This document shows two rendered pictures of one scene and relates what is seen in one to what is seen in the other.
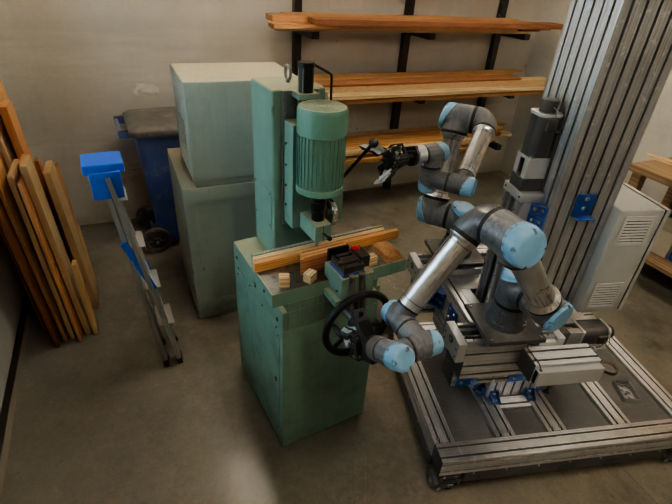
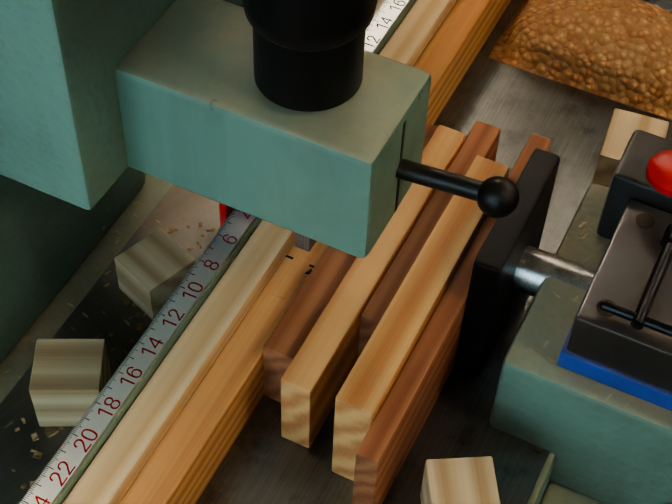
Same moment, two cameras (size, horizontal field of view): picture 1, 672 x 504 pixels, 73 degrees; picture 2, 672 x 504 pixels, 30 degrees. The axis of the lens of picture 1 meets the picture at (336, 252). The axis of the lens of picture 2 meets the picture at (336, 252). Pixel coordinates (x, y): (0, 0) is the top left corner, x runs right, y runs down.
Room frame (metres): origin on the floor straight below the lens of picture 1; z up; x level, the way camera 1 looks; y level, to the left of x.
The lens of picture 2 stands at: (1.19, 0.31, 1.48)
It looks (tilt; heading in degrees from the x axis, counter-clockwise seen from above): 51 degrees down; 325
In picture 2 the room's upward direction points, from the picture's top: 3 degrees clockwise
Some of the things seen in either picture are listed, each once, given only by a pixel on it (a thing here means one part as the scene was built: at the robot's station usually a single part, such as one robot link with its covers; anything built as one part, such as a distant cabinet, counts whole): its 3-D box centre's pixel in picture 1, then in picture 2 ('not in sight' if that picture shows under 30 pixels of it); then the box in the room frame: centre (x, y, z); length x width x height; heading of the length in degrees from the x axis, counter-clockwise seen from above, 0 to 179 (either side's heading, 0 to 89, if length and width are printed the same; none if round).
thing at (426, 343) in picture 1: (419, 341); not in sight; (1.00, -0.26, 1.00); 0.11 x 0.11 x 0.08; 29
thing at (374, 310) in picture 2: not in sight; (431, 244); (1.54, 0.01, 0.93); 0.16 x 0.02 x 0.05; 121
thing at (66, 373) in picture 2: not in sight; (71, 382); (1.63, 0.20, 0.82); 0.04 x 0.04 x 0.04; 59
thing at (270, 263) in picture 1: (330, 249); (356, 198); (1.59, 0.02, 0.92); 0.67 x 0.02 x 0.04; 121
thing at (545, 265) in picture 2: (341, 260); (558, 281); (1.47, -0.02, 0.95); 0.09 x 0.07 x 0.09; 121
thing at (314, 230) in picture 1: (315, 227); (273, 128); (1.58, 0.09, 1.03); 0.14 x 0.07 x 0.09; 31
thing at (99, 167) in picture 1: (138, 269); not in sight; (1.83, 0.97, 0.58); 0.27 x 0.25 x 1.16; 119
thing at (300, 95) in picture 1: (305, 87); not in sight; (1.68, 0.15, 1.54); 0.08 x 0.08 x 0.17; 31
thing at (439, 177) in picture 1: (432, 178); not in sight; (1.68, -0.36, 1.22); 0.11 x 0.08 x 0.11; 65
